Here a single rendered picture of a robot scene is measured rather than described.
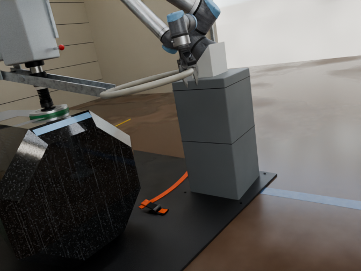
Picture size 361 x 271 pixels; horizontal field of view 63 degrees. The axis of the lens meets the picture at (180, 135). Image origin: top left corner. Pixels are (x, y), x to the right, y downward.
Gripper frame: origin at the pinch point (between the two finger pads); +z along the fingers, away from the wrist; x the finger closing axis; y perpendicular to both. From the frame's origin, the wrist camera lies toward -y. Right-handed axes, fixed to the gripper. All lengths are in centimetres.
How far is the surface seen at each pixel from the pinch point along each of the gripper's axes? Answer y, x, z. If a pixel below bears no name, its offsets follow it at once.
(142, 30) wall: 583, -61, -88
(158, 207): 35, 34, 80
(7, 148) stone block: 3, 98, 7
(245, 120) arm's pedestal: 33, -40, 37
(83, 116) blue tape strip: 12, 59, 3
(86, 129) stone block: 5, 60, 9
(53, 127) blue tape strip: 1, 73, 3
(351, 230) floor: -35, -58, 93
